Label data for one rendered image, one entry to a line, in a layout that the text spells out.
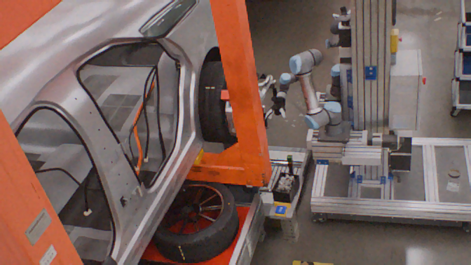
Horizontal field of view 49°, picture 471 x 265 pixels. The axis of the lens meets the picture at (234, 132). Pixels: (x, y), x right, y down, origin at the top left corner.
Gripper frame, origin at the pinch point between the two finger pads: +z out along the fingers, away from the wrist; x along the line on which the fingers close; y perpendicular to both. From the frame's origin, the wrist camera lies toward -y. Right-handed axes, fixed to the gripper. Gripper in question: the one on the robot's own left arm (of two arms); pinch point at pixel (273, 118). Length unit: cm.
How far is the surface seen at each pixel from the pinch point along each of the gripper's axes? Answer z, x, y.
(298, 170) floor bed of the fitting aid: -19, 21, 95
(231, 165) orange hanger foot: 31.7, 31.8, 11.3
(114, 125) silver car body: 26, 111, -39
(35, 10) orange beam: 127, -44, -204
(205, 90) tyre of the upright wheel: -13, 50, -24
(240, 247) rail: 87, 18, 32
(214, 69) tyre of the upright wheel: -33, 48, -26
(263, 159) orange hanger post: 28.9, 5.1, 9.8
